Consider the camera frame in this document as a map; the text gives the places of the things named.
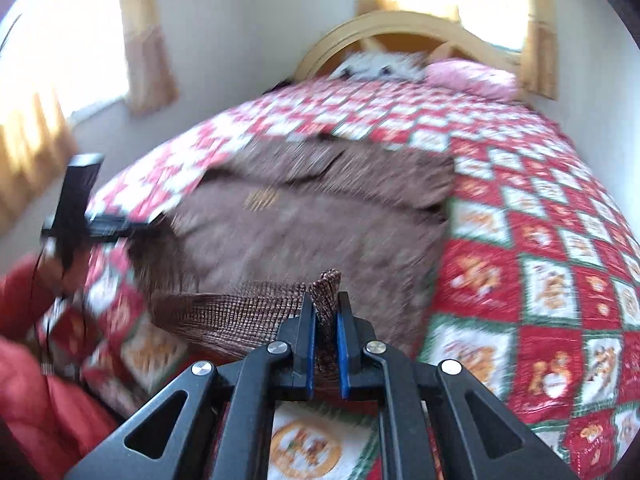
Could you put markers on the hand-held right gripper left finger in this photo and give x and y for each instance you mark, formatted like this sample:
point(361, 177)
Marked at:
point(310, 350)

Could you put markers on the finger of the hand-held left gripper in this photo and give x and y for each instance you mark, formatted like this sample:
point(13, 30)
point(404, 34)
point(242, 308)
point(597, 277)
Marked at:
point(115, 224)

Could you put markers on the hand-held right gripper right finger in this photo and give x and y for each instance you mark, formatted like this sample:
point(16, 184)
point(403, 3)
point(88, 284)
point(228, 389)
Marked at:
point(342, 355)

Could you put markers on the brown knitted sweater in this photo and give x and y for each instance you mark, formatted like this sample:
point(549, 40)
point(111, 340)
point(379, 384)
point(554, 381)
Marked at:
point(300, 220)

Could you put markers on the side window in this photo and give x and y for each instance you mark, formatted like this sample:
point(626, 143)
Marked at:
point(65, 50)

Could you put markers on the red checked printed blanket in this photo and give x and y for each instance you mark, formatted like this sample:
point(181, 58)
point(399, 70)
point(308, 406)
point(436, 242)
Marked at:
point(525, 210)

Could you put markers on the white patterned pillow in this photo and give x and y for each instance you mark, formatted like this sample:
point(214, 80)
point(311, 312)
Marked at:
point(375, 65)

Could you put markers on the pink pillow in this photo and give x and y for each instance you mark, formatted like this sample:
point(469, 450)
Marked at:
point(470, 77)

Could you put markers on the cream wooden headboard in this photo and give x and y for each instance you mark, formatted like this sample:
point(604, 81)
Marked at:
point(400, 22)

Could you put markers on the narrow yellow curtain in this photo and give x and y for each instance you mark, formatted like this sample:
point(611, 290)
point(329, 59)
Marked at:
point(540, 50)

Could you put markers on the window with metal frame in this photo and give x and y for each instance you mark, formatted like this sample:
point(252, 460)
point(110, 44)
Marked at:
point(490, 0)

